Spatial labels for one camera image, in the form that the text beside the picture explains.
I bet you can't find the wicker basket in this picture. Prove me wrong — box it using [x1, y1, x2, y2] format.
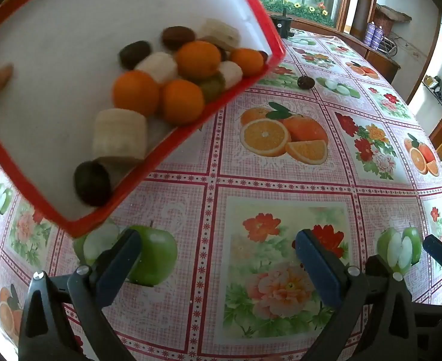
[373, 4, 413, 31]

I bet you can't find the wire basket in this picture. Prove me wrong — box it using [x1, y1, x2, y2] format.
[379, 38, 400, 58]

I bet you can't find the peeled banana piece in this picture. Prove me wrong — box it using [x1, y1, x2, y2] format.
[134, 52, 179, 85]
[92, 108, 148, 164]
[196, 19, 241, 51]
[218, 61, 244, 88]

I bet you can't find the red rimmed white tray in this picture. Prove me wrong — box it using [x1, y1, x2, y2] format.
[0, 0, 287, 238]

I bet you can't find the orange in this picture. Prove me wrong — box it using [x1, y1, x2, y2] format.
[160, 79, 206, 125]
[176, 41, 222, 80]
[112, 70, 160, 116]
[230, 48, 265, 76]

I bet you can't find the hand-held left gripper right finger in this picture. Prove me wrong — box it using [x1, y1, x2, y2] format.
[294, 229, 419, 361]

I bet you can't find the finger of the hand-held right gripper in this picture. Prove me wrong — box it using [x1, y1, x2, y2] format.
[412, 301, 442, 361]
[423, 234, 442, 271]

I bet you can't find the floral fruit printed tablecloth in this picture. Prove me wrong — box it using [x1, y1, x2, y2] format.
[0, 28, 442, 361]

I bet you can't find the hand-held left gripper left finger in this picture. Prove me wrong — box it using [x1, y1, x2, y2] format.
[18, 229, 142, 361]

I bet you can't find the green kiwi piece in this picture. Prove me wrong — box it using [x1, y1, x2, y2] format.
[199, 73, 226, 102]

